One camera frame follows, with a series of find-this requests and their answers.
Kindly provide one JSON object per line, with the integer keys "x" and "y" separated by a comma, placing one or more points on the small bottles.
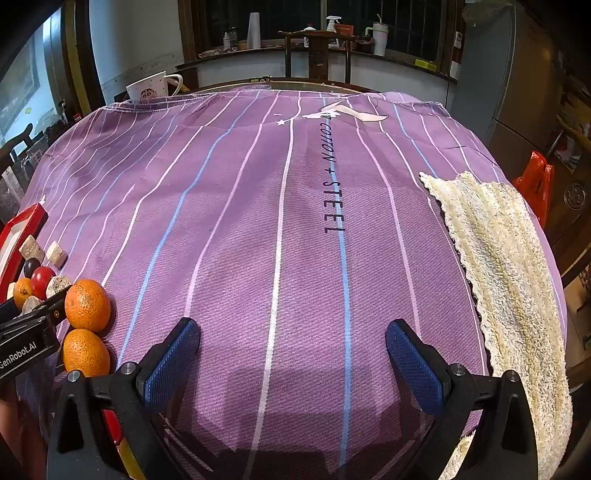
{"x": 228, "y": 40}

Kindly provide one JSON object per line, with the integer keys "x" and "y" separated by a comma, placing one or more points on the stack of white paper cups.
{"x": 254, "y": 30}

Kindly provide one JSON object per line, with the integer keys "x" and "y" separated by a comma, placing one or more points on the white window counter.
{"x": 240, "y": 64}

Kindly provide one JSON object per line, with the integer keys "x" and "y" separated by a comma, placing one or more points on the small red box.
{"x": 345, "y": 30}

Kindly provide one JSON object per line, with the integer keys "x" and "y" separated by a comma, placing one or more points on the cream terry towel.
{"x": 498, "y": 258}

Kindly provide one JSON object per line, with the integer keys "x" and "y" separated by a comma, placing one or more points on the dark wooden chair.
{"x": 318, "y": 55}

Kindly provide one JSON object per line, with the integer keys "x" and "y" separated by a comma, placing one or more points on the white cartoon mug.
{"x": 150, "y": 87}

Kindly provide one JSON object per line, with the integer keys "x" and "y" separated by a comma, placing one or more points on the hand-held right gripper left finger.
{"x": 173, "y": 364}

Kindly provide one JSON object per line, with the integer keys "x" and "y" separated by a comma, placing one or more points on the orange plastic bag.
{"x": 535, "y": 184}

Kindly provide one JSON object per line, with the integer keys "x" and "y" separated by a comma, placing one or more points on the carved wooden cabinet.
{"x": 575, "y": 198}

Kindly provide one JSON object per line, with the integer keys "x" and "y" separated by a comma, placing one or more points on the white spray bottle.
{"x": 332, "y": 27}

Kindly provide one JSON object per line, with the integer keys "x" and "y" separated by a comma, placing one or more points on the white tumbler with straw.
{"x": 381, "y": 41}

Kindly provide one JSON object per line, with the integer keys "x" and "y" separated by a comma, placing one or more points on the red tray with white inside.
{"x": 32, "y": 217}

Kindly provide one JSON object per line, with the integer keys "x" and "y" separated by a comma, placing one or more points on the red tomato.
{"x": 111, "y": 423}
{"x": 42, "y": 279}

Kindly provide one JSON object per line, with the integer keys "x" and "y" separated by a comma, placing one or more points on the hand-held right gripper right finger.
{"x": 413, "y": 364}

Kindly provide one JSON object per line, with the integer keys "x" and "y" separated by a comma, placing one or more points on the grey refrigerator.
{"x": 503, "y": 69}

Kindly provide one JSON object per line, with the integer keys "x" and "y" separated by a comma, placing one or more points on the beige foam chunk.
{"x": 56, "y": 254}
{"x": 32, "y": 304}
{"x": 57, "y": 284}
{"x": 30, "y": 247}

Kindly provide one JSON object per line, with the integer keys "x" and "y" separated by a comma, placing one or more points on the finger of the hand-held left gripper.
{"x": 10, "y": 310}
{"x": 56, "y": 307}

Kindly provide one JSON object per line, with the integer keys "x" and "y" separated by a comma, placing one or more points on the orange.
{"x": 23, "y": 293}
{"x": 87, "y": 304}
{"x": 86, "y": 353}

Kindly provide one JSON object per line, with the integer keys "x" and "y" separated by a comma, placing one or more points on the purple striped cloth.
{"x": 277, "y": 230}

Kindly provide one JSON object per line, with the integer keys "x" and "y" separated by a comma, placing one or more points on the small white foam chunk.
{"x": 10, "y": 290}

